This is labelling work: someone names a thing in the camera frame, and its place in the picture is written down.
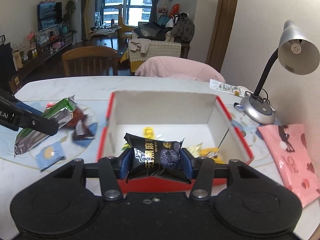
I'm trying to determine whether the pale yellow snack pack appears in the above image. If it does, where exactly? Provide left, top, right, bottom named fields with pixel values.
left=187, top=142, right=203, bottom=158

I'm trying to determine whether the black sesame snack pack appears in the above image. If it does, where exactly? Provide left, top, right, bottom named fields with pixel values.
left=124, top=133, right=191, bottom=184

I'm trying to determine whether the dark brown chocolate pack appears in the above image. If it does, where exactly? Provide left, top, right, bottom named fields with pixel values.
left=72, top=120, right=98, bottom=141

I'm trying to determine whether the red and white cardboard box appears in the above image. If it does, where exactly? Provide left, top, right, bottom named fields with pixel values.
left=96, top=90, right=254, bottom=194

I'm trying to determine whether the green wafer snack pack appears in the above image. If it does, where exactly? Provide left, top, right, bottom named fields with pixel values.
left=14, top=96, right=77, bottom=156

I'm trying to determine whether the light blue cookie pack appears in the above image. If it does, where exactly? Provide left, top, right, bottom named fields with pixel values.
left=35, top=141, right=65, bottom=172

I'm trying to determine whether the dark red foil snack bag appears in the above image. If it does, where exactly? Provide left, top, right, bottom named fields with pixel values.
left=65, top=107, right=88, bottom=128

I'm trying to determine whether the red chips snack bag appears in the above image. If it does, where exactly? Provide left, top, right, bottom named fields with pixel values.
left=46, top=102, right=57, bottom=109

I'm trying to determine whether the yellow jelly cup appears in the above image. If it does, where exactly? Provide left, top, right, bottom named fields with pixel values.
left=143, top=127, right=155, bottom=139

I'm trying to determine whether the dark tv cabinet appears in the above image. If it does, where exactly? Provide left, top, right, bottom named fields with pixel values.
left=1, top=32, right=73, bottom=92

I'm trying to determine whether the pink plastic pouch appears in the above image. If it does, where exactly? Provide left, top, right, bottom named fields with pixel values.
left=258, top=124, right=319, bottom=207

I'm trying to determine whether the wooden dining chair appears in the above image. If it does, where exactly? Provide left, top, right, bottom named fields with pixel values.
left=62, top=46, right=119, bottom=77

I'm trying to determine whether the pink quilted chair cover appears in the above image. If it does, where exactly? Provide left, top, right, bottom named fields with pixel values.
left=135, top=56, right=225, bottom=83

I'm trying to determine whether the flat screen television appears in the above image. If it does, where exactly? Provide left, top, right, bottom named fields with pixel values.
left=37, top=2, right=62, bottom=31

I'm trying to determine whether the wooden coffee table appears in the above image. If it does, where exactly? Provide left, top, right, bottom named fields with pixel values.
left=88, top=25, right=121, bottom=48

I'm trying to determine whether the beige sofa with clothes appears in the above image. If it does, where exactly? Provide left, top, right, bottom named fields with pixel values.
left=120, top=12, right=195, bottom=73

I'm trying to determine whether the silver desk lamp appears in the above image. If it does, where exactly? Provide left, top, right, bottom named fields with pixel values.
left=240, top=20, right=319, bottom=125

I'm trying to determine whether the wooden door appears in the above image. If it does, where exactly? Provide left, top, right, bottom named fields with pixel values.
left=206, top=0, right=238, bottom=72

